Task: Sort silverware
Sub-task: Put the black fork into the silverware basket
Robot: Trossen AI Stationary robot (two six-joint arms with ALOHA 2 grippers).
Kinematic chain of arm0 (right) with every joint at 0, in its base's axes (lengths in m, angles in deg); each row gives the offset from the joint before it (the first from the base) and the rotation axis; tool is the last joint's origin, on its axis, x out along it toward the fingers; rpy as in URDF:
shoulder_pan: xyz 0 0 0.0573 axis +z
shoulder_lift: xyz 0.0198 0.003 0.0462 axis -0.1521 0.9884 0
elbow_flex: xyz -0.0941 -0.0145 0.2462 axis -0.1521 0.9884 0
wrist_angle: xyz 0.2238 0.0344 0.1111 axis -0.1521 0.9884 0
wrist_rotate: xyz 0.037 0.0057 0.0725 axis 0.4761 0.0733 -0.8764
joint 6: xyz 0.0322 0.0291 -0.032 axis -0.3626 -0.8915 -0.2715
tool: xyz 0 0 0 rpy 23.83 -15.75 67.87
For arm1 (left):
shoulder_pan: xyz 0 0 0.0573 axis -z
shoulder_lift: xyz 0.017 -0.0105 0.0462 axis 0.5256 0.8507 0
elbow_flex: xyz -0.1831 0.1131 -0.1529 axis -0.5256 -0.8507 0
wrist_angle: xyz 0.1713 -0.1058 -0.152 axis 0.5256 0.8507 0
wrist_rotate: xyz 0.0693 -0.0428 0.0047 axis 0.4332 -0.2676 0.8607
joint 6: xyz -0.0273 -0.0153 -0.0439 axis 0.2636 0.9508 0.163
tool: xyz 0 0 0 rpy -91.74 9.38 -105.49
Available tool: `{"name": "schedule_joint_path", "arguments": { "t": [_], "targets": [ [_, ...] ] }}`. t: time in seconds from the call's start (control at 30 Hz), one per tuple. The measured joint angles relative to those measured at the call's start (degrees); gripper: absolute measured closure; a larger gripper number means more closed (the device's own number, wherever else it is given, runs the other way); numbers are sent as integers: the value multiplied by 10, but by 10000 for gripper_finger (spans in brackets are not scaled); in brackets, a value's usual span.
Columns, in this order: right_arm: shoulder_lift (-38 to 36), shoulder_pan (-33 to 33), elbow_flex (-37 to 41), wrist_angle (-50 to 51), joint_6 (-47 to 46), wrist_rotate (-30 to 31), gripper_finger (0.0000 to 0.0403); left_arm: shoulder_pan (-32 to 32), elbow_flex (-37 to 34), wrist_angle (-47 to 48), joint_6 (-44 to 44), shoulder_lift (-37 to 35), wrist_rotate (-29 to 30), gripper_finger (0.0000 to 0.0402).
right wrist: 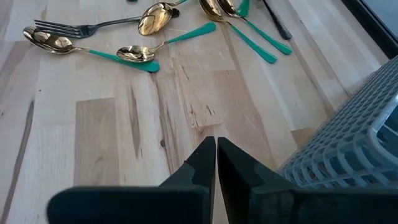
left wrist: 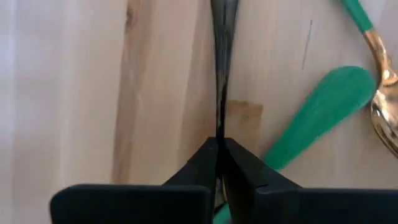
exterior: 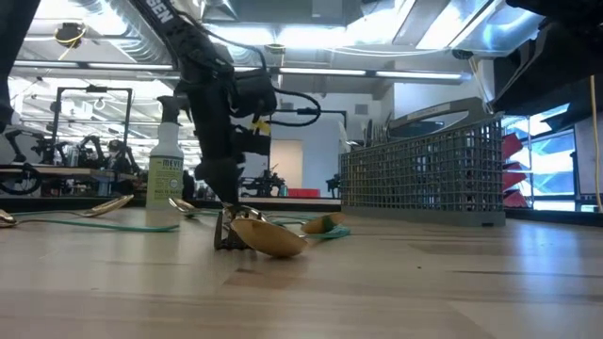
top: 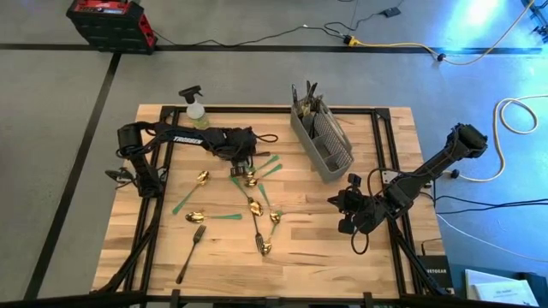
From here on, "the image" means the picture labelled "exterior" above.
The black metal fork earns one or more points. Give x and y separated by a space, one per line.
228 240

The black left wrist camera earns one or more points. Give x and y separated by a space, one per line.
254 94

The long ceiling light strip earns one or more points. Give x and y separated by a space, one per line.
320 72

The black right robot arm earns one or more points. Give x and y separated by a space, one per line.
556 70

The grey wall vent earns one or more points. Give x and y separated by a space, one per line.
361 109

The yellow label spray cleaner bottle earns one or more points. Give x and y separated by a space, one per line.
165 179

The silver ceiling duct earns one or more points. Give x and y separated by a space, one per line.
118 44

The blue lit glass partition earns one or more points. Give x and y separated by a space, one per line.
556 165

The grey mesh cutlery basket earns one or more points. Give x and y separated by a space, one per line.
419 179

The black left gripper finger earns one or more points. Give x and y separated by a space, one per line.
221 181

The background robot arms group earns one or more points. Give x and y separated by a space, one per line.
94 150

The red box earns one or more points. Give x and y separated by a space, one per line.
304 193

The background wooden table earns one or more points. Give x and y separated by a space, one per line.
70 172

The red plastic bins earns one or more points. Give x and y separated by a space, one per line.
511 146

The beige door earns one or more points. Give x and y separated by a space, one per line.
287 160

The teal drink can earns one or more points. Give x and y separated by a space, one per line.
283 191

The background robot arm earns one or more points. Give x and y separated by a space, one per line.
264 183
335 182

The black background camera frame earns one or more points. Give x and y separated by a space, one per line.
96 89
345 136

